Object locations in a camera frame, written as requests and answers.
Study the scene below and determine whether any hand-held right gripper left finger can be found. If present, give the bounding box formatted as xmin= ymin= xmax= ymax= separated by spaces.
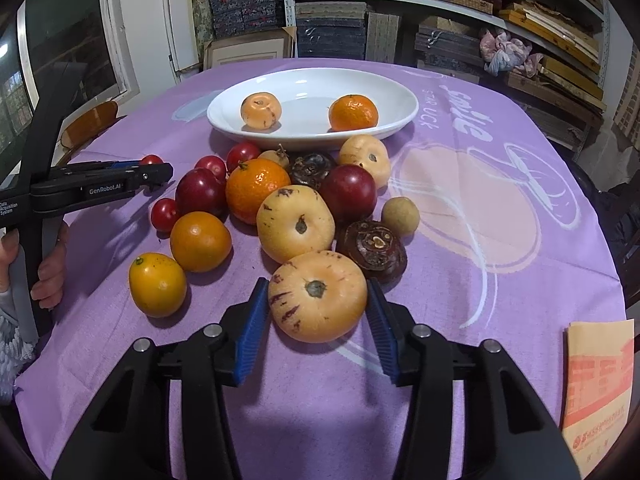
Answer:
xmin=52 ymin=276 xmax=273 ymax=480

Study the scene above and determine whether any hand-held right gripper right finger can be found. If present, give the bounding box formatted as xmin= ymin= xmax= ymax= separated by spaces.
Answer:
xmin=366 ymin=278 xmax=583 ymax=480

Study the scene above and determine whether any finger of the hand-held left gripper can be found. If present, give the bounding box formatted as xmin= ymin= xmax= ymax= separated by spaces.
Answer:
xmin=50 ymin=159 xmax=151 ymax=177
xmin=122 ymin=162 xmax=174 ymax=196

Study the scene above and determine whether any dark red plum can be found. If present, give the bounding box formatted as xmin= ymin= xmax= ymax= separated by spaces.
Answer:
xmin=319 ymin=164 xmax=378 ymax=223
xmin=175 ymin=168 xmax=228 ymax=218

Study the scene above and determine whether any large purple-streaked pepino melon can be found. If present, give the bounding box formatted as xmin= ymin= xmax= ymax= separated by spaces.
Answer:
xmin=267 ymin=250 xmax=369 ymax=344

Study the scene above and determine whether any orange tomato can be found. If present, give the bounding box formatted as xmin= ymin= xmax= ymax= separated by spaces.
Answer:
xmin=170 ymin=211 xmax=233 ymax=273

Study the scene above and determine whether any yellow-orange tomato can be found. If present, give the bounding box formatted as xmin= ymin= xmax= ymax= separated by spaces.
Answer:
xmin=129 ymin=252 xmax=188 ymax=318

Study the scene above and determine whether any small purple-marked pepino melon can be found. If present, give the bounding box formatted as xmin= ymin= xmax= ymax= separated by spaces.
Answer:
xmin=240 ymin=92 xmax=282 ymax=130

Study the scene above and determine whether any dark brown water chestnut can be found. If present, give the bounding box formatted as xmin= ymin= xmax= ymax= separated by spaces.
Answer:
xmin=288 ymin=152 xmax=338 ymax=191
xmin=336 ymin=220 xmax=408 ymax=281

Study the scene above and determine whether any pale pepino melon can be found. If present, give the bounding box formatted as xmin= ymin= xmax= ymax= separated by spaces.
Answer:
xmin=256 ymin=185 xmax=336 ymax=265
xmin=338 ymin=134 xmax=391 ymax=190

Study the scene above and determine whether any white oval plate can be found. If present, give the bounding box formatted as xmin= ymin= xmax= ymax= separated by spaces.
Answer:
xmin=206 ymin=67 xmax=419 ymax=147

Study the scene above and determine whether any person's left forearm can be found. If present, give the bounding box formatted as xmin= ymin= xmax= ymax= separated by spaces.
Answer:
xmin=0 ymin=287 xmax=37 ymax=406

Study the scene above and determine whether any person's left hand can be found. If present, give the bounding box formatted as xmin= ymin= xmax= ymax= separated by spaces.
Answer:
xmin=0 ymin=220 xmax=69 ymax=313

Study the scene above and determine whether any wooden chair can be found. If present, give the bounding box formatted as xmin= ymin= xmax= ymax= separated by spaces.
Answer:
xmin=60 ymin=101 xmax=120 ymax=148

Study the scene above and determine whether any purple printed tablecloth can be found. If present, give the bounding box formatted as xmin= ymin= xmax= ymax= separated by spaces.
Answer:
xmin=12 ymin=57 xmax=628 ymax=480

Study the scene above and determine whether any brown longan with stem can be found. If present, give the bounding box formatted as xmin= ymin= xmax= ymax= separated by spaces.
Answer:
xmin=258 ymin=144 xmax=292 ymax=168

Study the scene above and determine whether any window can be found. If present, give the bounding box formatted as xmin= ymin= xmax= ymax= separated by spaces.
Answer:
xmin=0 ymin=0 xmax=138 ymax=181

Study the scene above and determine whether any white board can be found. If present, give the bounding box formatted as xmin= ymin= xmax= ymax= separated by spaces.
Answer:
xmin=160 ymin=0 xmax=202 ymax=75

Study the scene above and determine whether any green patterned board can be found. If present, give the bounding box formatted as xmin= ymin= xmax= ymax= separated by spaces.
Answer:
xmin=187 ymin=0 xmax=217 ymax=46

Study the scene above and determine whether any stack of blue patterned boxes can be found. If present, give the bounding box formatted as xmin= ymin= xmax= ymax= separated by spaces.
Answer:
xmin=209 ymin=0 xmax=286 ymax=39

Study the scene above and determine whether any tan paper envelope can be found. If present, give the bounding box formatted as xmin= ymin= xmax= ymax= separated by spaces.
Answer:
xmin=560 ymin=319 xmax=636 ymax=478

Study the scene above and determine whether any stack of dark blue boxes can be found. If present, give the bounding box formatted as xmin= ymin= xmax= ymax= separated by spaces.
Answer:
xmin=295 ymin=19 xmax=368 ymax=59

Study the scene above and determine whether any dark cloth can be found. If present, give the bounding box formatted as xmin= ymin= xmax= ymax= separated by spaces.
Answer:
xmin=567 ymin=157 xmax=640 ymax=286

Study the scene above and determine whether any stack of dark grey boxes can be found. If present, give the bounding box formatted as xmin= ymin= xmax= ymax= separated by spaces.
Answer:
xmin=414 ymin=25 xmax=486 ymax=70

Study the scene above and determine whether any crumpled pink cloth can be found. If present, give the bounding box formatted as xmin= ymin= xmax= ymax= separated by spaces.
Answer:
xmin=479 ymin=30 xmax=545 ymax=77

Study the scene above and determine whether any woven mat panel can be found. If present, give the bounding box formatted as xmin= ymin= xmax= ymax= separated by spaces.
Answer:
xmin=612 ymin=55 xmax=640 ymax=147

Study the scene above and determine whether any stack of wooden frames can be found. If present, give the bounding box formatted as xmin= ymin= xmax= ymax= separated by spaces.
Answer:
xmin=500 ymin=2 xmax=607 ymax=113

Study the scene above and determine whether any beige picture frame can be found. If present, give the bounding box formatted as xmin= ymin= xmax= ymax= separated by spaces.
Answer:
xmin=202 ymin=26 xmax=297 ymax=72

